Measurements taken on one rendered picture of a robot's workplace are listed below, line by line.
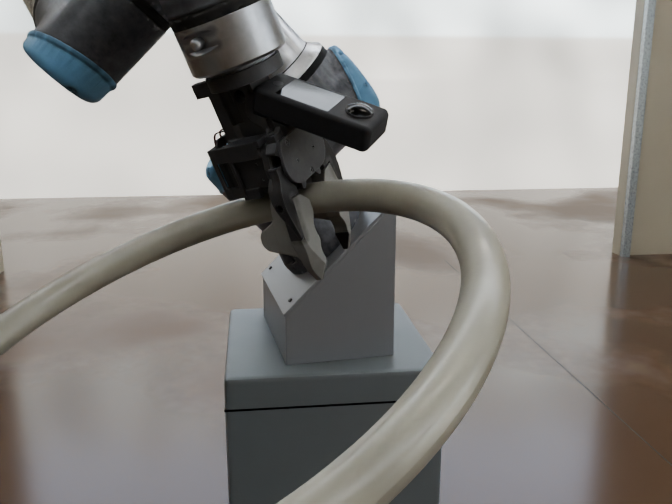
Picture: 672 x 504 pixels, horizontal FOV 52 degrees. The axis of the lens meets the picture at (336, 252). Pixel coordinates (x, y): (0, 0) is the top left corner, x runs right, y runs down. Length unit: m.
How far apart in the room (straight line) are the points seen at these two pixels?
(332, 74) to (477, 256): 0.86
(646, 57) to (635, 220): 1.26
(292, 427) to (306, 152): 0.73
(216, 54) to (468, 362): 0.36
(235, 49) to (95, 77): 0.18
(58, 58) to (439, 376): 0.51
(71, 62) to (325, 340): 0.75
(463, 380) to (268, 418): 0.95
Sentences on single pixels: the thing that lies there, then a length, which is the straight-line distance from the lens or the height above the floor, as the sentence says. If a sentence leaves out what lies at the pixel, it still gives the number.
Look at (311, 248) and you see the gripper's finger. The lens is 0.65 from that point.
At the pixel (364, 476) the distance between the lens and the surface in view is 0.32.
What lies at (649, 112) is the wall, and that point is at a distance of 5.99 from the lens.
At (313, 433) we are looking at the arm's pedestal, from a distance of 1.30.
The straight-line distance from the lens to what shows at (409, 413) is 0.33.
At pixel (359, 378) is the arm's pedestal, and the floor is 0.84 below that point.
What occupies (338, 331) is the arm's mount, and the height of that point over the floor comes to 0.91.
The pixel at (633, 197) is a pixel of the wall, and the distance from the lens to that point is 5.96.
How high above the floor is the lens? 1.35
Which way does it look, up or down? 14 degrees down
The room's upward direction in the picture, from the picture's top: straight up
